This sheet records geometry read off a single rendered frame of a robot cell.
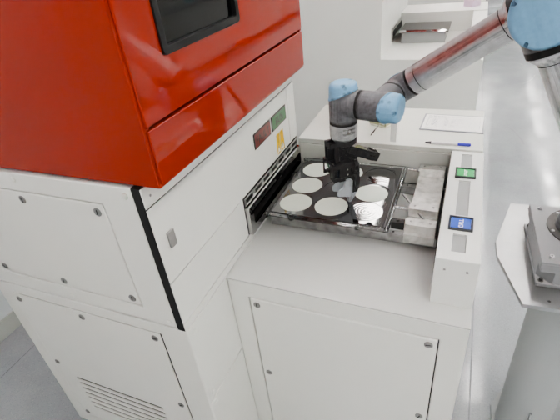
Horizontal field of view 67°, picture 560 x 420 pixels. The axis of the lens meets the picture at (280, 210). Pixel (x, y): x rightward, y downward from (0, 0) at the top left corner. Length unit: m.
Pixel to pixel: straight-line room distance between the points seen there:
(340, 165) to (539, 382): 0.92
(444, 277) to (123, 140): 0.74
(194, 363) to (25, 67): 0.77
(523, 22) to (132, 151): 0.74
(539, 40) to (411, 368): 0.80
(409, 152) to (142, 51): 0.99
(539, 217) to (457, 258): 0.37
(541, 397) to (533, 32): 1.14
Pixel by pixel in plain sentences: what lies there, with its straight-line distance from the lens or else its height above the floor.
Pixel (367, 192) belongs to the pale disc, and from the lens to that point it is 1.35.
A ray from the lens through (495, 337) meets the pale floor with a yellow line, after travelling 2.20.
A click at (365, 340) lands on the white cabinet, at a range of 1.17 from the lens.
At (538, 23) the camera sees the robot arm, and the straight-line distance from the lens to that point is 0.93.
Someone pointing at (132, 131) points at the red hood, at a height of 1.34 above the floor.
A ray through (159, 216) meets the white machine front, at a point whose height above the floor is 1.14.
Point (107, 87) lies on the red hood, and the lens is 0.79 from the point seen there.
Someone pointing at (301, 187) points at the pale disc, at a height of 0.90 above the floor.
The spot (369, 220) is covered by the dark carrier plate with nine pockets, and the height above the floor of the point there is 0.90.
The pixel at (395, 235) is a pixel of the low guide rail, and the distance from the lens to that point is 1.26.
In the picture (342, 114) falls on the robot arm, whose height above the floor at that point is 1.19.
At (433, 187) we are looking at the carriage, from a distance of 1.43.
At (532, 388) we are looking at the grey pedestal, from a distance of 1.65.
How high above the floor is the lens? 1.60
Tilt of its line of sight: 33 degrees down
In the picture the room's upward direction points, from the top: 7 degrees counter-clockwise
